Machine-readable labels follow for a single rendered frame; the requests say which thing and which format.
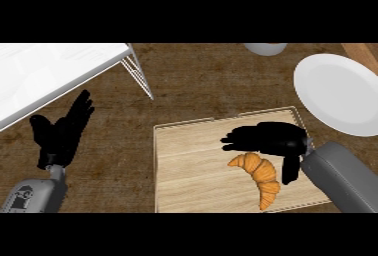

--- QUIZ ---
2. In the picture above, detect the white cup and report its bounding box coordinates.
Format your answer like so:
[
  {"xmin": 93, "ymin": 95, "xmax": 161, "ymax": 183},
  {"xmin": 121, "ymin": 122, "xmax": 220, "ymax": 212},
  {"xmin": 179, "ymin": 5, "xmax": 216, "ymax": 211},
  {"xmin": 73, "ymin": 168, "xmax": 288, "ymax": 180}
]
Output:
[{"xmin": 243, "ymin": 43, "xmax": 290, "ymax": 57}]

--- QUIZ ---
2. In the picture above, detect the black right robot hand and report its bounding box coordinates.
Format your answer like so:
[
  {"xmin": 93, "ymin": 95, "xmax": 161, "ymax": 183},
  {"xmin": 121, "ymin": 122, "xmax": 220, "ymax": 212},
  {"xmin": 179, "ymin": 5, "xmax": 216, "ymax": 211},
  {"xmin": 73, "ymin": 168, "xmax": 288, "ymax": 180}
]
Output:
[{"xmin": 219, "ymin": 121, "xmax": 313, "ymax": 186}]

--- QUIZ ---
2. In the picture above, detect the brown wooden board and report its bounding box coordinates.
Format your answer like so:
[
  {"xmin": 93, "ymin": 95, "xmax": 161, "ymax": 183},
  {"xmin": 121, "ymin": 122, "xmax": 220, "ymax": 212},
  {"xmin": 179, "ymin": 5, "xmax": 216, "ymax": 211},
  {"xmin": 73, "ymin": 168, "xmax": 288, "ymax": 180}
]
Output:
[{"xmin": 341, "ymin": 43, "xmax": 378, "ymax": 75}]

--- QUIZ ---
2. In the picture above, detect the white round plate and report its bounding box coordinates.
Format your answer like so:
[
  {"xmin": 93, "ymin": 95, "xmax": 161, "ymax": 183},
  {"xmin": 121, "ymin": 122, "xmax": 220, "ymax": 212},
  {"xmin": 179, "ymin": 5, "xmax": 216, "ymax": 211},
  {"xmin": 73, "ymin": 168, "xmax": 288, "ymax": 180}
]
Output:
[{"xmin": 293, "ymin": 53, "xmax": 378, "ymax": 138}]

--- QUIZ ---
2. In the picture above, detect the golden croissant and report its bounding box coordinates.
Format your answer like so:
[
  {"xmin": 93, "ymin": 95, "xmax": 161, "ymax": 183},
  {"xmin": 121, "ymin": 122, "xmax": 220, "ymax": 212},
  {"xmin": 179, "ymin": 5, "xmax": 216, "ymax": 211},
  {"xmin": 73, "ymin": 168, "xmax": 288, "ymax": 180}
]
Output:
[{"xmin": 226, "ymin": 152, "xmax": 282, "ymax": 212}]

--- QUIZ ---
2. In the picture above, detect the pale wooden tray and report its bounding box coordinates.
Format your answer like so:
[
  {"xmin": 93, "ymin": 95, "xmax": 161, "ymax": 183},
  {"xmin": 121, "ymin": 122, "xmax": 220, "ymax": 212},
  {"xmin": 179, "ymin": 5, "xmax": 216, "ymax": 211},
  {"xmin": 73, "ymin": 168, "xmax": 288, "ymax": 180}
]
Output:
[{"xmin": 152, "ymin": 105, "xmax": 333, "ymax": 214}]

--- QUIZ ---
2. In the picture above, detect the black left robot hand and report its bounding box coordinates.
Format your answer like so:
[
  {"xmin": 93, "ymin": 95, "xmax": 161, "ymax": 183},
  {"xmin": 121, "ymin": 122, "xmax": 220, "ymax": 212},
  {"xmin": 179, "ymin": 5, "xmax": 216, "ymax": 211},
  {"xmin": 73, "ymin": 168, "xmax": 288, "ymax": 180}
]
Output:
[{"xmin": 28, "ymin": 89, "xmax": 96, "ymax": 169}]

